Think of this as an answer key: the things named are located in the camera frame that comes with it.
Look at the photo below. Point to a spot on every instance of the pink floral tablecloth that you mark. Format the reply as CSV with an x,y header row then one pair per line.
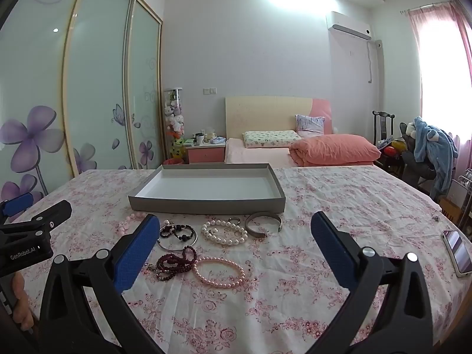
x,y
276,302

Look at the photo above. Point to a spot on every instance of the lilac print pillow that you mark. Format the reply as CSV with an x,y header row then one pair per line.
x,y
309,125

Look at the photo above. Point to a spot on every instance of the white cup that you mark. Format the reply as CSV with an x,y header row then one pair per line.
x,y
200,139

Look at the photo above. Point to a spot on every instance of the grey metal cuff bangle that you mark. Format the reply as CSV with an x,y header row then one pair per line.
x,y
254,233

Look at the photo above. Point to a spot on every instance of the dark grey office chair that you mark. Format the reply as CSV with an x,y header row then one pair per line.
x,y
409,158

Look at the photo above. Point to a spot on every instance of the clear tube of plush toys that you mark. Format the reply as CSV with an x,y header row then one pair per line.
x,y
175,125

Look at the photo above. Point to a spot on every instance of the beige and pink headboard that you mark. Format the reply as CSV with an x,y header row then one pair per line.
x,y
265,114

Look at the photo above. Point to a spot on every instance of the white air conditioner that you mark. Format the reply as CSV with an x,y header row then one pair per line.
x,y
348,25

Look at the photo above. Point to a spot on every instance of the bed with pink sheet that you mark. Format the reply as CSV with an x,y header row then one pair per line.
x,y
258,153

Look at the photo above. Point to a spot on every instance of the blue fleece garment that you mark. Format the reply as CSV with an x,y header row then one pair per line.
x,y
431,143

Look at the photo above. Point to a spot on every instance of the orange pillow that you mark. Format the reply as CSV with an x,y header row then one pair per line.
x,y
332,149

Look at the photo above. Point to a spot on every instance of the air conditioner pipe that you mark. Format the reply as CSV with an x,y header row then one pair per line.
x,y
370,62

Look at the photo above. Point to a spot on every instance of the smartphone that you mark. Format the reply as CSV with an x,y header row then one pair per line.
x,y
459,252

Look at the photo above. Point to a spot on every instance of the floral sliding door wardrobe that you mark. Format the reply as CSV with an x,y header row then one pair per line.
x,y
96,81

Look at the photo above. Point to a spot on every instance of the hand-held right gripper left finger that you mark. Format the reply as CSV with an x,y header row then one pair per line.
x,y
136,254

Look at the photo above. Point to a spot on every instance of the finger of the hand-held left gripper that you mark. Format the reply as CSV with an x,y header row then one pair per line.
x,y
16,203
51,215

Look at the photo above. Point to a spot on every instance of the grey cardboard tray box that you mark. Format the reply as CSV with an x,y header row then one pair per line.
x,y
206,201

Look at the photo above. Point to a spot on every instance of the pink curtain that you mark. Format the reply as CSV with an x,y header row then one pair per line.
x,y
457,18

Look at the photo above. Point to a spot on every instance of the wooden box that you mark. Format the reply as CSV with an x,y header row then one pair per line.
x,y
451,210

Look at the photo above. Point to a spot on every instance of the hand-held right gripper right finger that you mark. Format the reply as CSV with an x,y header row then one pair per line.
x,y
332,250

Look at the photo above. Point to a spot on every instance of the dark wooden chair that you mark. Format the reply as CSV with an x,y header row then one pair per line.
x,y
379,125

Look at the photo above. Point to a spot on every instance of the person's left hand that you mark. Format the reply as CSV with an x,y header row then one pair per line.
x,y
22,302

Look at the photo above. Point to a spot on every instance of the white wall switch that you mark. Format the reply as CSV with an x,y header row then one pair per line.
x,y
210,91

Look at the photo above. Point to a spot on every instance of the pink nightstand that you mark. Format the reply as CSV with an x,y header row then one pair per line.
x,y
204,154

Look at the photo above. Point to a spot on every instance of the cream patterned pillow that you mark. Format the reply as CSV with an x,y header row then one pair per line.
x,y
269,138

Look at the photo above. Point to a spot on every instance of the colourful toys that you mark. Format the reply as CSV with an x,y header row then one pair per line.
x,y
392,149

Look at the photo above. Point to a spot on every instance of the thin silver bangle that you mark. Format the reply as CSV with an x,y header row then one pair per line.
x,y
196,238

